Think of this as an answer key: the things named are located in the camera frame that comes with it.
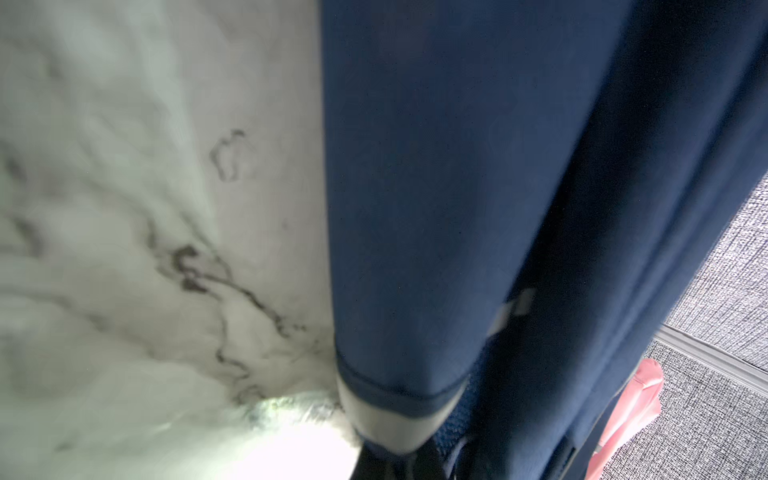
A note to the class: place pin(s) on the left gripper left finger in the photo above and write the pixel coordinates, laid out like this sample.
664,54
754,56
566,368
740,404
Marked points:
369,466

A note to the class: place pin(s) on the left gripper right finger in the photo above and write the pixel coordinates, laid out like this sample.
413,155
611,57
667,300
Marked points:
426,463

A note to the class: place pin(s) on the pink backpack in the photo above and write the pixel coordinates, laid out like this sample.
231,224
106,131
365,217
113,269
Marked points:
637,407

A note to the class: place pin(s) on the navy blue backpack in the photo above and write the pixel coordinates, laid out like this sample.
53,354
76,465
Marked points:
518,192

